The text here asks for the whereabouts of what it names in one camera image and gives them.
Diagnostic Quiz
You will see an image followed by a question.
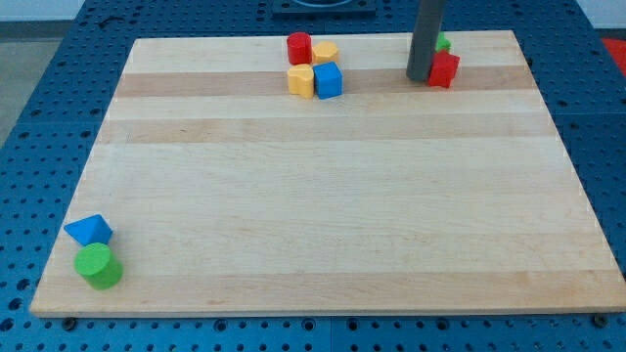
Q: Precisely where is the green block behind rod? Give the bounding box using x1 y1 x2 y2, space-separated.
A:
435 32 452 53

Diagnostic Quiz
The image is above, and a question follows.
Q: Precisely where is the yellow hexagon block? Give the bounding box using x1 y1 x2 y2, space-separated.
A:
312 41 339 65

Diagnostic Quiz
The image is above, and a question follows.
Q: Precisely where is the yellow heart block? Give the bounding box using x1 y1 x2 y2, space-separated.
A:
287 64 314 99

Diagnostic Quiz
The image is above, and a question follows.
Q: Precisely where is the light wooden board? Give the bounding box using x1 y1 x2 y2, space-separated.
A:
30 30 625 318

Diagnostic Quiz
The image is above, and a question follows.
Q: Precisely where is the red cylinder block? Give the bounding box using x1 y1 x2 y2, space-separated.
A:
287 32 312 66

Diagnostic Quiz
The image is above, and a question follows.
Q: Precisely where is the blue cube block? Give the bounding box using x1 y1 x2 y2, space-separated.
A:
313 62 343 100

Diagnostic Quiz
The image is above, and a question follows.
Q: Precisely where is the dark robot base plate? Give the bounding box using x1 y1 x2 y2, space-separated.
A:
271 0 377 18

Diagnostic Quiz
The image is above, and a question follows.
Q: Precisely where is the grey cylindrical pointer rod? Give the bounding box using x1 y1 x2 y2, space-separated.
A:
406 0 447 82

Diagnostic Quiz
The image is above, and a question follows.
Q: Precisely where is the blue triangle block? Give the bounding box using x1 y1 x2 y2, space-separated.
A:
64 214 112 246

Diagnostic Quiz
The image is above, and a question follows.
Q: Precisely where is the red object at right edge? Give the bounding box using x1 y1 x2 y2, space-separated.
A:
602 38 626 75

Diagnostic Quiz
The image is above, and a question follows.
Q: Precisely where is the green cylinder block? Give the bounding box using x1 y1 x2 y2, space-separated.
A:
73 242 123 290

